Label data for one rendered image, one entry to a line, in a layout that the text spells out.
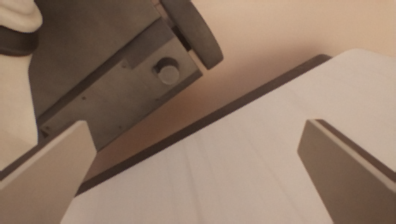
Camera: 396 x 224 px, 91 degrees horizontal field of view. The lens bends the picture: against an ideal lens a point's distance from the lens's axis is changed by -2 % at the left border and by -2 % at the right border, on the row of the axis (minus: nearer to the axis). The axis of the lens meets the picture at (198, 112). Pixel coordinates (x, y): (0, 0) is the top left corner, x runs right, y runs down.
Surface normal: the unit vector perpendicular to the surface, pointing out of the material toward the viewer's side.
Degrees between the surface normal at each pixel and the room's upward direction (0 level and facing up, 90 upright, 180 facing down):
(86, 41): 0
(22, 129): 90
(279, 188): 90
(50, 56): 0
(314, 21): 0
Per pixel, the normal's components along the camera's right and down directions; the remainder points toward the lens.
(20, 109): 0.81, -0.57
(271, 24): 0.22, 0.51
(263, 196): -0.43, -0.71
